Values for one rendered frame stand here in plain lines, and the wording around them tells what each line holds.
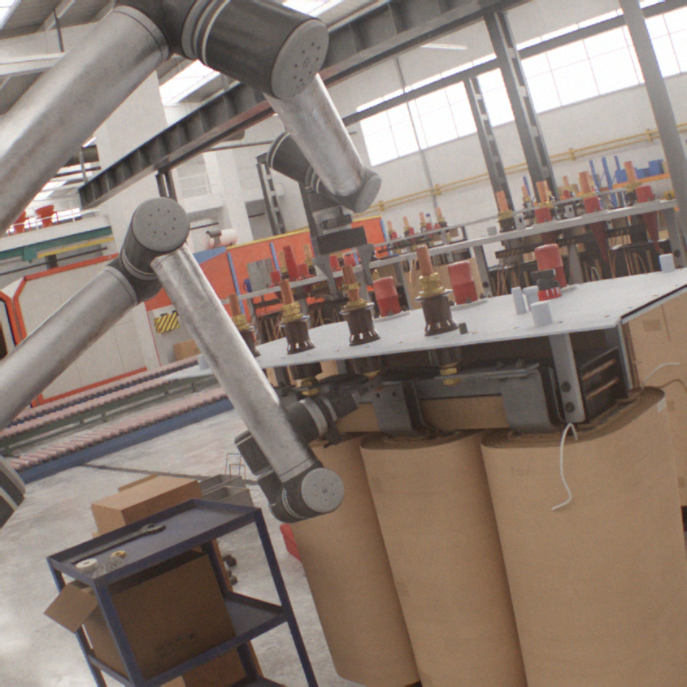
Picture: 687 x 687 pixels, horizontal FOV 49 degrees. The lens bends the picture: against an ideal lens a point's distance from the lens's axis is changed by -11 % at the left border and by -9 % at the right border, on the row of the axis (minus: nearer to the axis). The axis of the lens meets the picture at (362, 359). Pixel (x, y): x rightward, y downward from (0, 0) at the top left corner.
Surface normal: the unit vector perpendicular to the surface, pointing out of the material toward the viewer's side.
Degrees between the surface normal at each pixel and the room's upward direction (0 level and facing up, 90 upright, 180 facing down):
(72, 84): 85
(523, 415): 90
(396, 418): 90
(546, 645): 90
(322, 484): 74
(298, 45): 128
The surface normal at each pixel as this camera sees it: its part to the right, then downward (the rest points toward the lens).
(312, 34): 0.86, 0.42
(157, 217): 0.40, -0.27
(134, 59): 0.74, 0.26
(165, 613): 0.66, -0.07
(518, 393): -0.70, 0.26
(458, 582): -0.35, 0.20
